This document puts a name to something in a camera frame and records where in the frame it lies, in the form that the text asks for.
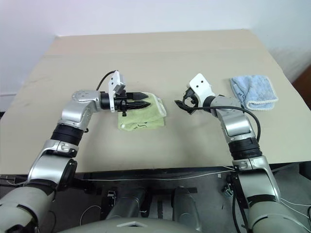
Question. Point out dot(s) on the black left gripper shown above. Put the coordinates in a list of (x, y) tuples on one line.
[(122, 102)]

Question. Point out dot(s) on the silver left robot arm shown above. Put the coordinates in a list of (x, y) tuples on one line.
[(73, 111)]

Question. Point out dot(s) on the green towel with white trim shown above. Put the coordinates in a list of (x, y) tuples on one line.
[(138, 121)]

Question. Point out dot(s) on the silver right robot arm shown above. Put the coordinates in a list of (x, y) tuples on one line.
[(236, 121)]

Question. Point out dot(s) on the folded light blue towel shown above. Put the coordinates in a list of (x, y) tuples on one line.
[(255, 89)]

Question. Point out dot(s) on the metal table caster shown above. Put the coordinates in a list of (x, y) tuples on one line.
[(228, 191)]

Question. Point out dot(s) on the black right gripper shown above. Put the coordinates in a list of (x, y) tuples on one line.
[(192, 99)]

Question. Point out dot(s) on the black table frame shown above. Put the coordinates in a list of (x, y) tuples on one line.
[(136, 173)]

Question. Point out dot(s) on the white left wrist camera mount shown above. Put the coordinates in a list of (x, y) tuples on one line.
[(114, 82)]

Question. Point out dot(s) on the dark grey rounded robot leg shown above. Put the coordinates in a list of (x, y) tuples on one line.
[(185, 208), (126, 206)]

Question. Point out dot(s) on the grey robot torso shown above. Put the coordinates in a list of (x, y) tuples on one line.
[(131, 225)]

